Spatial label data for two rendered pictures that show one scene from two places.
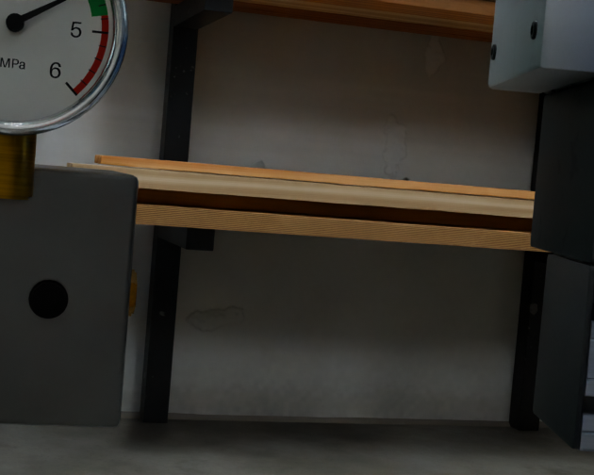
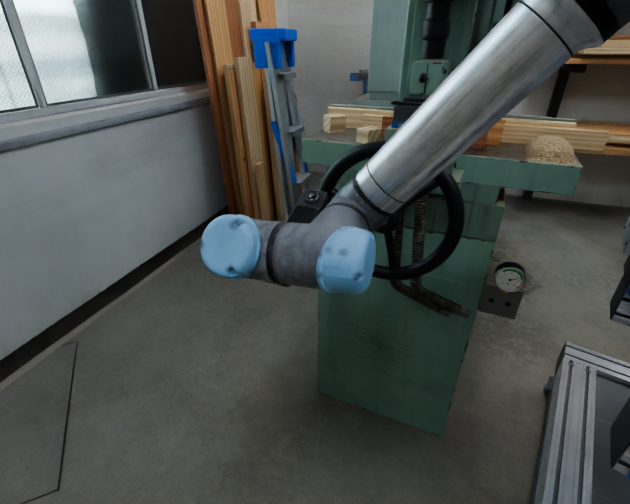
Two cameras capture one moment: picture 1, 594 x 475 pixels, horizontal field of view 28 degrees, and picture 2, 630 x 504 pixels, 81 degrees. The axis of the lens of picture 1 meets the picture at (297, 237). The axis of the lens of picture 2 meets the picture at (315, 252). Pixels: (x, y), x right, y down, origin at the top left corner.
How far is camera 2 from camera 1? 66 cm
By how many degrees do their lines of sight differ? 43
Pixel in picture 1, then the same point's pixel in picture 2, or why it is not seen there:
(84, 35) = (519, 282)
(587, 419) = (615, 316)
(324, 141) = (616, 107)
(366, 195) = (624, 139)
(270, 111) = (594, 97)
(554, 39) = (629, 249)
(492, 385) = not seen: outside the picture
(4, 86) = (506, 286)
